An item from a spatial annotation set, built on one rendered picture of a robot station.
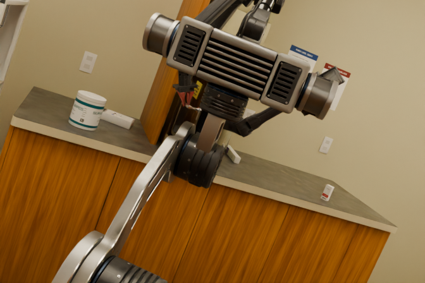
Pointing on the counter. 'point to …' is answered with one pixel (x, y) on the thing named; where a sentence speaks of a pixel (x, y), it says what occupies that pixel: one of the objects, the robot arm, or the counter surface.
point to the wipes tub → (86, 110)
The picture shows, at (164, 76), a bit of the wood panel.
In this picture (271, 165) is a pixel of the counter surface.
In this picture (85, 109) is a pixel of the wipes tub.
